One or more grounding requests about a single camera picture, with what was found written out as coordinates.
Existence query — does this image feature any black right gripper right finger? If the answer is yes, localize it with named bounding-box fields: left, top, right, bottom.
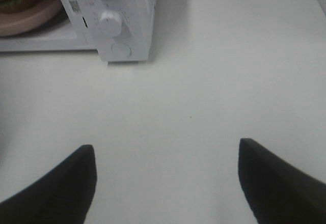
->
left=238, top=138, right=325, bottom=223

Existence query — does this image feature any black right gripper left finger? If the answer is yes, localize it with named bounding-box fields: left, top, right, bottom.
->
left=1, top=145, right=97, bottom=223

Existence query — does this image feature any round white door button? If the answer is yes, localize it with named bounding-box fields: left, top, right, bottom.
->
left=112, top=43, right=131, bottom=58

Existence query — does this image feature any pink speckled plate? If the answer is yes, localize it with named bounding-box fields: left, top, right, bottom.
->
left=1, top=0, right=63, bottom=37

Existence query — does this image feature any lower white control knob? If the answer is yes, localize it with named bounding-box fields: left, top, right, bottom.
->
left=98, top=10, right=123, bottom=37

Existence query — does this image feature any white microwave oven body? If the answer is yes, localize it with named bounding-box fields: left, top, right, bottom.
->
left=1, top=0, right=156, bottom=62

